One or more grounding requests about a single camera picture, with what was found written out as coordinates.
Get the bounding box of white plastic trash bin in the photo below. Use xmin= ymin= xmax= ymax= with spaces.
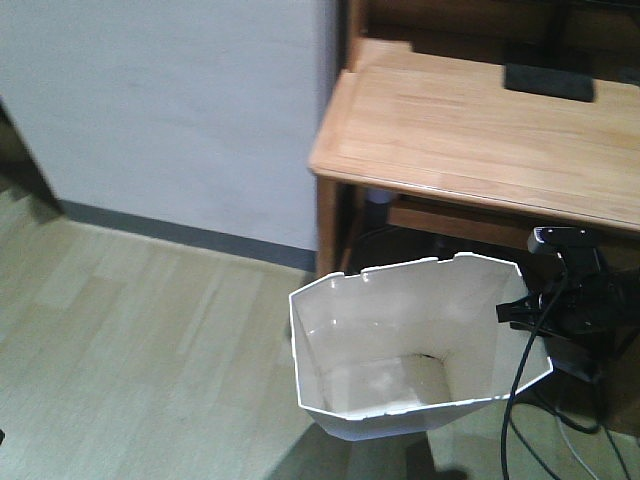
xmin=289 ymin=253 xmax=553 ymax=441

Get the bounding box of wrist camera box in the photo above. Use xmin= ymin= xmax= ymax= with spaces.
xmin=527 ymin=226 xmax=598 ymax=254

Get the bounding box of black hanging arm cable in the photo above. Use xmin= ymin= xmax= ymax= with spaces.
xmin=500 ymin=269 xmax=574 ymax=480

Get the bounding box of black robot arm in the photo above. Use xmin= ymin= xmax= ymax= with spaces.
xmin=496 ymin=269 xmax=639 ymax=359

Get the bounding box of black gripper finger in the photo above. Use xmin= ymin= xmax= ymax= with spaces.
xmin=496 ymin=295 xmax=540 ymax=323
xmin=509 ymin=321 xmax=541 ymax=333

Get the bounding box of black monitor stand base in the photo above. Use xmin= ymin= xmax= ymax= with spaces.
xmin=503 ymin=63 xmax=595 ymax=102

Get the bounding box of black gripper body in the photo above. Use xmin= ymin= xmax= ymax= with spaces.
xmin=536 ymin=280 xmax=625 ymax=341

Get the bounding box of wooden desk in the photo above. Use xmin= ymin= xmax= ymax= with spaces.
xmin=309 ymin=1 xmax=639 ymax=275

